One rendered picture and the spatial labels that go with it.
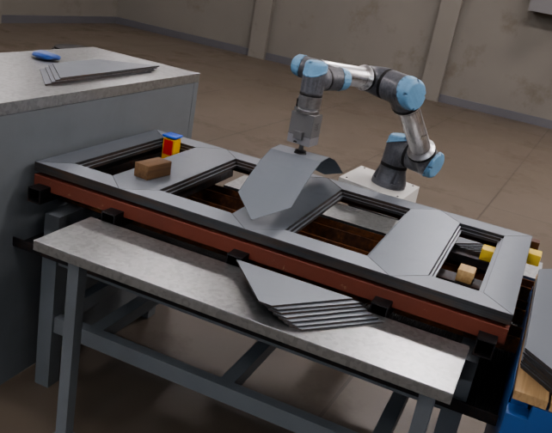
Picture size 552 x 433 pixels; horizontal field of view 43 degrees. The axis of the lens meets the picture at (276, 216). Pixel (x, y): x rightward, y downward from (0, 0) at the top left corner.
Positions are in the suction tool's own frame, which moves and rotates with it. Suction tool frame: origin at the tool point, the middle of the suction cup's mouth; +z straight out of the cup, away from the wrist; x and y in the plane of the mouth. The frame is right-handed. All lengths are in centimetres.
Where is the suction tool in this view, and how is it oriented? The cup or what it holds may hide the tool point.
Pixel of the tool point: (299, 156)
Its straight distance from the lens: 235.6
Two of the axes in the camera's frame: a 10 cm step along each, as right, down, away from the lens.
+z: -1.6, 9.2, 3.4
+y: 8.6, 3.1, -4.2
